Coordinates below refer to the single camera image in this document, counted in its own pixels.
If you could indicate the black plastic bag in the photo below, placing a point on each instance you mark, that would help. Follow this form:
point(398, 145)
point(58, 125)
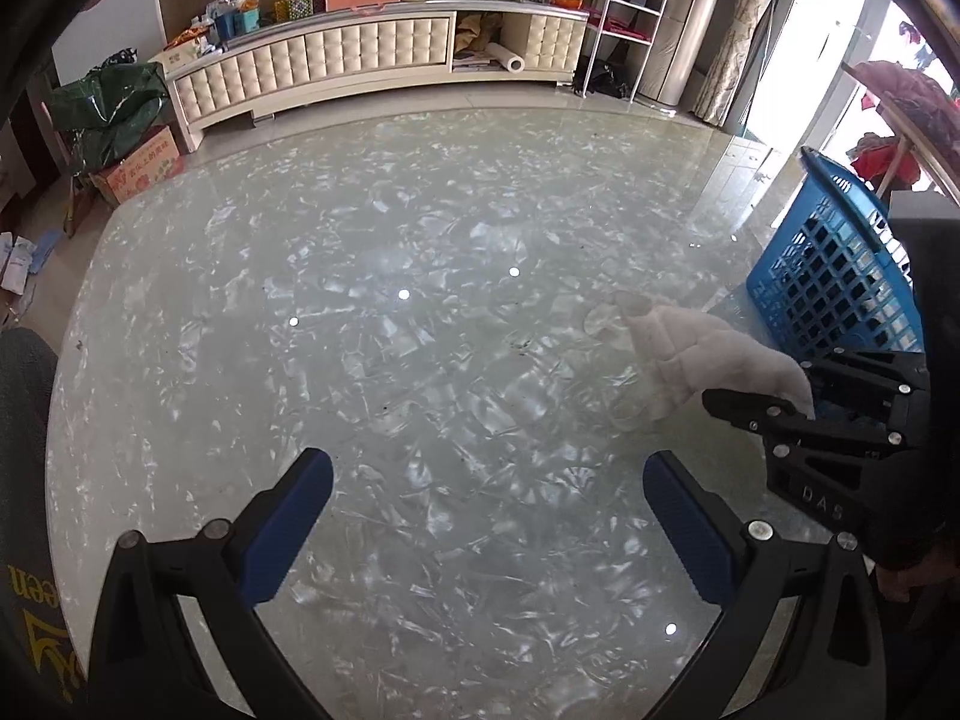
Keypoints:
point(606, 81)

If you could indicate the white metal shelf rack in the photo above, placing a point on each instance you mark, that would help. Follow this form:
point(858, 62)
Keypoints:
point(626, 15)

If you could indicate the pink printed cardboard box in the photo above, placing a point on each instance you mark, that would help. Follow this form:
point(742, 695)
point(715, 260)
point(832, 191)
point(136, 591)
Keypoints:
point(142, 165)

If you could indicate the green patterned box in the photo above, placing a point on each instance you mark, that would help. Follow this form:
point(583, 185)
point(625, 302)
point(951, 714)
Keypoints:
point(292, 10)

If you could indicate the white paper towel roll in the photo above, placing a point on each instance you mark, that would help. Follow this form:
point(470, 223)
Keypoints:
point(506, 58)

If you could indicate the dark cloth with yellow print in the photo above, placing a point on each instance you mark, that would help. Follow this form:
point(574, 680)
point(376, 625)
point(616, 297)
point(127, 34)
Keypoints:
point(30, 540)

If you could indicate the red garment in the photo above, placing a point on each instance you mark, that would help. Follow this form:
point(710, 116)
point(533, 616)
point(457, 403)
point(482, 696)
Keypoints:
point(881, 161)

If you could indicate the dark green plastic bag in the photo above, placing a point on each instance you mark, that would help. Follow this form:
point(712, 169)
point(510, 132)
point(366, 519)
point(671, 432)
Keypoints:
point(112, 101)

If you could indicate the scattered white packets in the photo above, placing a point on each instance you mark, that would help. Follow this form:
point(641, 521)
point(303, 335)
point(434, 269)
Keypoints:
point(22, 266)

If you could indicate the wooden clothes drying rack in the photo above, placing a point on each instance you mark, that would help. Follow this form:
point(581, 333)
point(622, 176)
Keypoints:
point(930, 150)

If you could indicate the brown crumpled cloth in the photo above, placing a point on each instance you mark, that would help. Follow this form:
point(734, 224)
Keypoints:
point(476, 34)

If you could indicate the champagne standing air conditioner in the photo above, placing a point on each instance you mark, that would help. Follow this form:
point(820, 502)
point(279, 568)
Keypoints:
point(694, 22)

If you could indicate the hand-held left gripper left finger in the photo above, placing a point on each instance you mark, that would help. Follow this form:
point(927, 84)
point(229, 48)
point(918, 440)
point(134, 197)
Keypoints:
point(296, 510)

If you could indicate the white fluffy towel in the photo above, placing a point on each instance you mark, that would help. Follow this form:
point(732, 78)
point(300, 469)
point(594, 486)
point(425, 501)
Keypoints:
point(712, 352)

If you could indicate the beige patterned curtain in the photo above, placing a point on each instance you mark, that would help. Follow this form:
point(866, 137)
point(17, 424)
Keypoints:
point(742, 37)

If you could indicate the cream tufted TV cabinet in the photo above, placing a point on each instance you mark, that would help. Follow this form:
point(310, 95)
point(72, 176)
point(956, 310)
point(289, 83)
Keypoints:
point(337, 52)

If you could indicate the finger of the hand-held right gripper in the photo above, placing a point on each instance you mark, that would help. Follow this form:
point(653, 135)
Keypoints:
point(862, 382)
point(750, 409)

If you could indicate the blue plastic laundry basket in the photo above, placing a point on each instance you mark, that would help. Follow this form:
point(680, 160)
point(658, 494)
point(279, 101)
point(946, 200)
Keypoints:
point(825, 240)

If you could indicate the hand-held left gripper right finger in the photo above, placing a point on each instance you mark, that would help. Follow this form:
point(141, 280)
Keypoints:
point(686, 525)

